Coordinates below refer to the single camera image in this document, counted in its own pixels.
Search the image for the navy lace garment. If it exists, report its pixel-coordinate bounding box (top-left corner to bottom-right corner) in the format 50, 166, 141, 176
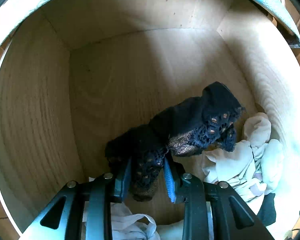
105, 82, 243, 202

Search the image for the white pink cartoon sock bundle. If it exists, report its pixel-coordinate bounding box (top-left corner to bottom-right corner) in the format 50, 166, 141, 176
202, 113, 284, 213

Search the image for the open wooden drawer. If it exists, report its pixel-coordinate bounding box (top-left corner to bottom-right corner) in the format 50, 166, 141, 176
0, 0, 300, 239

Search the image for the white sheer sock bundle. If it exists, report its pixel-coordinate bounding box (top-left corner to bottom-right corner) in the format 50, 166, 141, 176
110, 203, 160, 239

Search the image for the dark grey sock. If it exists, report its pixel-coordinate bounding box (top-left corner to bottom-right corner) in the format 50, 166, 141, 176
257, 193, 276, 226

